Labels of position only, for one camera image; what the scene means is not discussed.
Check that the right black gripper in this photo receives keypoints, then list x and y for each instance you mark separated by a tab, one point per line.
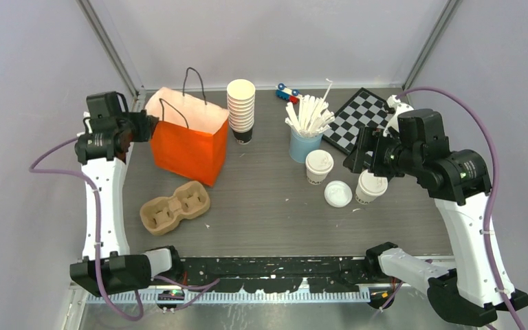
372	138

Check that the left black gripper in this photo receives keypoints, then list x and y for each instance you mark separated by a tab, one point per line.
147	125

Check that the white paper coffee cup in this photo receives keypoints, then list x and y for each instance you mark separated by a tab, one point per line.
315	177
364	195

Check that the orange paper bag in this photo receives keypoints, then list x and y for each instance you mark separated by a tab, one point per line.
190	138

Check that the stack of white lids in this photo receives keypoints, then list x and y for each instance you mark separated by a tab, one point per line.
338	194

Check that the white plastic cup lid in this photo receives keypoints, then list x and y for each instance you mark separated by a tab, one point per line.
319	161

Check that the stack of paper cups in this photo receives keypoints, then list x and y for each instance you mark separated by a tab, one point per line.
240	104

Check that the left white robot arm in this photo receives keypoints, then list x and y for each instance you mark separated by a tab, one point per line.
107	265

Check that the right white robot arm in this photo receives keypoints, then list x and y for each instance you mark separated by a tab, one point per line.
478	287

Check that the black white checkerboard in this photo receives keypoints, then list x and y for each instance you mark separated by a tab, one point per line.
362	109

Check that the bundle of white straws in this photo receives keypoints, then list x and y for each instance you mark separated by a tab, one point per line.
312	117

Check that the blue straw holder cup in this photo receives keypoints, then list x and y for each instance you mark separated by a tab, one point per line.
300	147

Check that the brown cardboard cup carrier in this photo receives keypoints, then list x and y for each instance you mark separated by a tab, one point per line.
163	214

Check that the red blue toy car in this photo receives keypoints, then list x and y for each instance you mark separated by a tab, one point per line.
285	93

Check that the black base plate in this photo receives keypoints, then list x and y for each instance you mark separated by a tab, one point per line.
324	274

